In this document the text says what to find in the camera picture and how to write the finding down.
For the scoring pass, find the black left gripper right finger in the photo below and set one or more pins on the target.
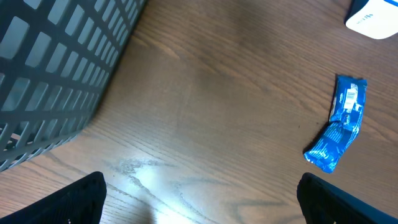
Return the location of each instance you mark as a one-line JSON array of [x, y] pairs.
[[322, 202]]

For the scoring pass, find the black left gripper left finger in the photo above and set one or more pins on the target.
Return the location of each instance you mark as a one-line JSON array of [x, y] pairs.
[[79, 202]]

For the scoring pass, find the blue snack wrapper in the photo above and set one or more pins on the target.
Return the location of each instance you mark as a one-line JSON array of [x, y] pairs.
[[343, 126]]

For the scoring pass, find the grey plastic mesh basket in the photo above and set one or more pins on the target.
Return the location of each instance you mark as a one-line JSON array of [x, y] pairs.
[[56, 59]]

